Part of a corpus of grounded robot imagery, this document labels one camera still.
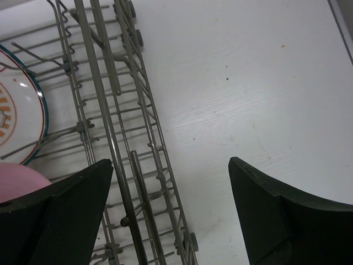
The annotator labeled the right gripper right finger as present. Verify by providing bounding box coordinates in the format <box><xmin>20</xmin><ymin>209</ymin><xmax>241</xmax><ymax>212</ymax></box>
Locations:
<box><xmin>228</xmin><ymin>157</ymin><xmax>352</xmax><ymax>264</ymax></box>

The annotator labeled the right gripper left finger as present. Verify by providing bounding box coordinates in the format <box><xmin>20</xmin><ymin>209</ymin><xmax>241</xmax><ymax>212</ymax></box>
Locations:
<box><xmin>1</xmin><ymin>159</ymin><xmax>113</xmax><ymax>264</ymax></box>

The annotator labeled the pink plastic plate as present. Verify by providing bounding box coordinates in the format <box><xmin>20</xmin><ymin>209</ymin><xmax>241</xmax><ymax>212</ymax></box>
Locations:
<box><xmin>1</xmin><ymin>162</ymin><xmax>51</xmax><ymax>203</ymax></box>

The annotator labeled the white plate with red pattern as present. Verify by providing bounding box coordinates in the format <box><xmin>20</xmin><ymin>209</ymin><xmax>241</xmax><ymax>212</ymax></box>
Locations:
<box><xmin>1</xmin><ymin>45</ymin><xmax>49</xmax><ymax>165</ymax></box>

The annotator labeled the grey wire dish rack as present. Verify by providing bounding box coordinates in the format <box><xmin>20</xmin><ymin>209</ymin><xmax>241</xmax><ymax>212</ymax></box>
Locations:
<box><xmin>1</xmin><ymin>1</ymin><xmax>198</xmax><ymax>264</ymax></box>

